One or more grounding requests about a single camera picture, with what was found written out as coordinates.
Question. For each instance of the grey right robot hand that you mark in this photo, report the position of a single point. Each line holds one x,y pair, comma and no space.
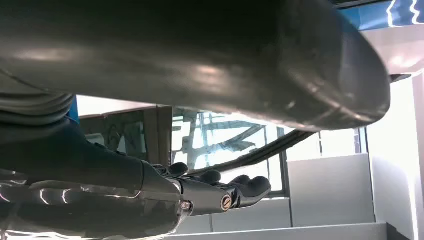
82,159

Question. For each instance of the white car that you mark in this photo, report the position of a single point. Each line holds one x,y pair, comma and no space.
397,49

